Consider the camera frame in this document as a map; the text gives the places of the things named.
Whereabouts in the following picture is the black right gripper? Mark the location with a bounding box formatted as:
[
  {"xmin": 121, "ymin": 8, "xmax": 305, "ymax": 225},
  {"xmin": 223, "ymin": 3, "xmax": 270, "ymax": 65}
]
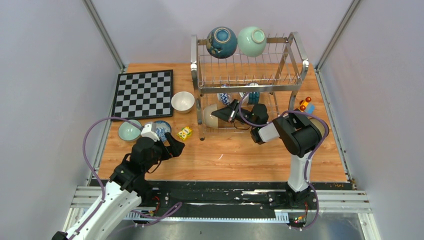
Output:
[{"xmin": 212, "ymin": 99, "xmax": 258, "ymax": 128}]

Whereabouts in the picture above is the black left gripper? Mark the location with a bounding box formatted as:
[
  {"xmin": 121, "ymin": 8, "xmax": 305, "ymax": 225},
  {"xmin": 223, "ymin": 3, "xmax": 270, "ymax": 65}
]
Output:
[{"xmin": 143, "ymin": 132, "xmax": 185, "ymax": 172}]

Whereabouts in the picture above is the white blue floral bowl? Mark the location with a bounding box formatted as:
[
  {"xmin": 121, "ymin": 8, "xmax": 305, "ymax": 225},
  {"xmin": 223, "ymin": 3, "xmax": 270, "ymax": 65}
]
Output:
[{"xmin": 154, "ymin": 120, "xmax": 172, "ymax": 142}]

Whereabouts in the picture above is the cream bowl green leaf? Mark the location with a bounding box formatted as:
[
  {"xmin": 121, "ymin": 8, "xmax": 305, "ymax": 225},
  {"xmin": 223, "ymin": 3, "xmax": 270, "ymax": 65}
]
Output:
[{"xmin": 171, "ymin": 91, "xmax": 195, "ymax": 114}]

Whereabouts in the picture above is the pale green striped bowl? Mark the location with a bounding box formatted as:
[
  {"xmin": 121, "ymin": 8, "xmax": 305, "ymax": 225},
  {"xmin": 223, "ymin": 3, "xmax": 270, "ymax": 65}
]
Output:
[{"xmin": 118, "ymin": 119, "xmax": 143, "ymax": 142}]

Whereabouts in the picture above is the dark patterned rim bowl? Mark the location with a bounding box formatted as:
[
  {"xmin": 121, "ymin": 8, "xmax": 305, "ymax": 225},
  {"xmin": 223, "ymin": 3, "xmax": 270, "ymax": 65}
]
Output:
[{"xmin": 309, "ymin": 117, "xmax": 329, "ymax": 138}]

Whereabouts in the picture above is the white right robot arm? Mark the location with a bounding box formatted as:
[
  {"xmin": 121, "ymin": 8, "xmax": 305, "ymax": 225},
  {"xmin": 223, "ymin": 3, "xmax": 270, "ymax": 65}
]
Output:
[{"xmin": 211, "ymin": 99, "xmax": 329, "ymax": 209}]

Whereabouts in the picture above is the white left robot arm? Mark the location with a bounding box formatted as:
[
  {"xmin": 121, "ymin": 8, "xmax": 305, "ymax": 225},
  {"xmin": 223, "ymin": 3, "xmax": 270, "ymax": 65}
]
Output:
[{"xmin": 52, "ymin": 132, "xmax": 185, "ymax": 240}]

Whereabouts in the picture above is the steel two-tier dish rack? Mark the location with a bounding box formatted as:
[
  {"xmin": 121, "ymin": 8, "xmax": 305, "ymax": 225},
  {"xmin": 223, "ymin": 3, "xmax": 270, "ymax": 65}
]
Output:
[{"xmin": 190, "ymin": 31, "xmax": 310, "ymax": 141}]

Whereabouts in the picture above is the plain cream bowl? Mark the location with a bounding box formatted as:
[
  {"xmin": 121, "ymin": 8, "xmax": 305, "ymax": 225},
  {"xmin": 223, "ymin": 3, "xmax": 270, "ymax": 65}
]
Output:
[{"xmin": 203, "ymin": 104, "xmax": 219, "ymax": 129}]

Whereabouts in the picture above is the yellow green toy block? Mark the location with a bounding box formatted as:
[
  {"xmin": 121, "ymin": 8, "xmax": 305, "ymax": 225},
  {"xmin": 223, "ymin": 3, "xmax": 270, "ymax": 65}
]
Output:
[{"xmin": 177, "ymin": 126, "xmax": 193, "ymax": 142}]

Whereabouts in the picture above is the teal white striped bowl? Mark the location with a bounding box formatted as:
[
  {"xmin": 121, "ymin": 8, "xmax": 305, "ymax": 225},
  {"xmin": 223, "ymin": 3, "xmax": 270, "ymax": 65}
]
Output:
[{"xmin": 244, "ymin": 91, "xmax": 261, "ymax": 105}]

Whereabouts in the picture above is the black white chessboard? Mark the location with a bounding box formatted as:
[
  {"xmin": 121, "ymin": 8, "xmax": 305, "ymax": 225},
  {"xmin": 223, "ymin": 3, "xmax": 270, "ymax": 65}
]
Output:
[{"xmin": 111, "ymin": 69, "xmax": 174, "ymax": 120}]

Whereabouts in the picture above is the dark blue glazed bowl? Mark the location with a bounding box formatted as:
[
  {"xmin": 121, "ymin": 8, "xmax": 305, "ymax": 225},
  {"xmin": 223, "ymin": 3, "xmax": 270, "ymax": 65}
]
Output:
[{"xmin": 205, "ymin": 26, "xmax": 238, "ymax": 59}]

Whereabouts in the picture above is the mint green glazed bowl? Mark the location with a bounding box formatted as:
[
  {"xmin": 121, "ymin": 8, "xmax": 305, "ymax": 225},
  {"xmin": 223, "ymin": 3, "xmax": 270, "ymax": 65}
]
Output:
[{"xmin": 237, "ymin": 26, "xmax": 267, "ymax": 58}]

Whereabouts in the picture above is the orange blue toy car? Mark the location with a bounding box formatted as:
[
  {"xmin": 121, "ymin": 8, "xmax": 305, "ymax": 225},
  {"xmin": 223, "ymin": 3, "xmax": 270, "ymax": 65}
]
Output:
[{"xmin": 298, "ymin": 96, "xmax": 316, "ymax": 114}]

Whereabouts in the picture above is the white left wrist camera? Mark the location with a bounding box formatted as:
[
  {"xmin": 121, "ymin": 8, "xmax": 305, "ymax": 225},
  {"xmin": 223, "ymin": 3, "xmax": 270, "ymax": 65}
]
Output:
[{"xmin": 140, "ymin": 121, "xmax": 161, "ymax": 142}]

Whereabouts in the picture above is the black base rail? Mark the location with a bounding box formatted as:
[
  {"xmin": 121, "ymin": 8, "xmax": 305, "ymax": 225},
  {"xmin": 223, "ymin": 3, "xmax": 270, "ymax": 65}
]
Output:
[{"xmin": 89, "ymin": 178, "xmax": 309, "ymax": 220}]

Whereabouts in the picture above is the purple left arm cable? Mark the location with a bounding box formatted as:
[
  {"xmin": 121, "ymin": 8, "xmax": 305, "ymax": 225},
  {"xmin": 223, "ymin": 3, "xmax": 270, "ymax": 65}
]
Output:
[{"xmin": 67, "ymin": 116, "xmax": 183, "ymax": 240}]

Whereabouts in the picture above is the aluminium right frame post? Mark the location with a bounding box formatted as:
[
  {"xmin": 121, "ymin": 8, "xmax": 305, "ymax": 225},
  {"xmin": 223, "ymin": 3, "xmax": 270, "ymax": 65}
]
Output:
[{"xmin": 315, "ymin": 0, "xmax": 362, "ymax": 72}]

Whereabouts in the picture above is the aluminium frame post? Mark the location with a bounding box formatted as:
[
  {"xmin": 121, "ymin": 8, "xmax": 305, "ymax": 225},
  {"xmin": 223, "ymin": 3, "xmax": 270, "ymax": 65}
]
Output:
[
  {"xmin": 315, "ymin": 0, "xmax": 362, "ymax": 72},
  {"xmin": 82, "ymin": 0, "xmax": 126, "ymax": 73}
]

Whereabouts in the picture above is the aluminium left frame post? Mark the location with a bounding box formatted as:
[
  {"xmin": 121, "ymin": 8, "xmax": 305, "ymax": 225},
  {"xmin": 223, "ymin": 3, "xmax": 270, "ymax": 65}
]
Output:
[{"xmin": 82, "ymin": 0, "xmax": 126, "ymax": 73}]

